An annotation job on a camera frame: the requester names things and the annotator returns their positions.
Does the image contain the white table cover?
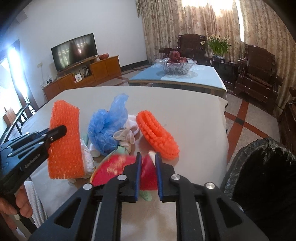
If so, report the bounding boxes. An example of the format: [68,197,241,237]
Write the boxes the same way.
[19,86,230,241]

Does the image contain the glass fruit bowl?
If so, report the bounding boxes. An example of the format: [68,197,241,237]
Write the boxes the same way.
[155,58,197,75]

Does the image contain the dark wooden armchair left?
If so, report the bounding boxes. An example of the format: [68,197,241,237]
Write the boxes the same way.
[159,34,208,65]

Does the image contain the white box on cabinet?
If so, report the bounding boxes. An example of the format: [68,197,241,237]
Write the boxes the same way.
[75,73,83,82]

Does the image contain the white tissue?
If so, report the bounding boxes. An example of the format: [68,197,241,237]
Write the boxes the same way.
[123,114,139,136]

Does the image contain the orange foam net sheet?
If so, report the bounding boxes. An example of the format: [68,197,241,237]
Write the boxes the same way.
[48,100,84,179]

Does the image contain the blue plastic bag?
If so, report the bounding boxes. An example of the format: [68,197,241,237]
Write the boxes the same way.
[88,93,128,156]

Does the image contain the black side table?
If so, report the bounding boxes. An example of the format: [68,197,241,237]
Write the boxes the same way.
[209,57,238,91]

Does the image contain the black metal chair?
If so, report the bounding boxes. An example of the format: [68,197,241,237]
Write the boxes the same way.
[1,101,36,144]

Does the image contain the person's left hand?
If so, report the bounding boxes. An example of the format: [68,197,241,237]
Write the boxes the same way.
[0,184,34,231]

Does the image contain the orange foam net sleeve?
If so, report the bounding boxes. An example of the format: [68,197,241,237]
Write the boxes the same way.
[136,110,180,160]

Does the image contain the curved black television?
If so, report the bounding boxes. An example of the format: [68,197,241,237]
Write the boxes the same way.
[51,33,97,72]

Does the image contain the red bowl on cabinet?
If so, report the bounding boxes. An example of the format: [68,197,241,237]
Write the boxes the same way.
[99,53,109,60]

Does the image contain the wooden TV cabinet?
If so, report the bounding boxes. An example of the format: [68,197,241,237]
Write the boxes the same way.
[43,55,121,101]

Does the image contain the blue coffee table cloth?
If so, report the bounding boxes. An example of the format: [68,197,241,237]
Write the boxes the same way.
[129,64,227,92]

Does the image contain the green potted plant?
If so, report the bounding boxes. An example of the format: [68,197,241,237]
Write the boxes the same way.
[208,35,231,57]

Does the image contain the floral beige curtains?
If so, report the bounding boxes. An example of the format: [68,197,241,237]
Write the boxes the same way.
[136,1,295,108]

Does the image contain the dark wooden armchair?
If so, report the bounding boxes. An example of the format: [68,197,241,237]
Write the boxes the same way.
[233,44,283,114]
[159,34,208,65]

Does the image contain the black trash bin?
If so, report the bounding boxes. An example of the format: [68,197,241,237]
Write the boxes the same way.
[220,138,295,240]

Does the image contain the white plastic bag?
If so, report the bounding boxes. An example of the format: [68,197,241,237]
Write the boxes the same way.
[80,140,95,179]

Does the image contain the red apples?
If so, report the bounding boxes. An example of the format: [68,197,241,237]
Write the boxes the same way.
[167,50,187,64]

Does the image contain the dark wooden armchair right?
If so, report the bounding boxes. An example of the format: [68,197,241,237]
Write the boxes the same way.
[233,44,283,114]

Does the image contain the dark wooden sofa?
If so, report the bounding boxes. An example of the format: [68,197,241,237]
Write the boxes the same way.
[278,86,296,155]

